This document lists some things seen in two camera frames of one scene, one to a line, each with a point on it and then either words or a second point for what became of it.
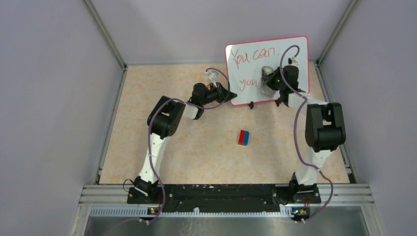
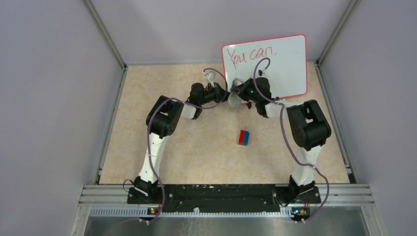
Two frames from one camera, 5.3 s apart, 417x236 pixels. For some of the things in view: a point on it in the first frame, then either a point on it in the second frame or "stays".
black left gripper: x=220 y=91 stays
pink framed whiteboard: x=244 y=62 stays
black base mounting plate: x=212 y=197 stays
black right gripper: x=268 y=79 → x=242 y=89
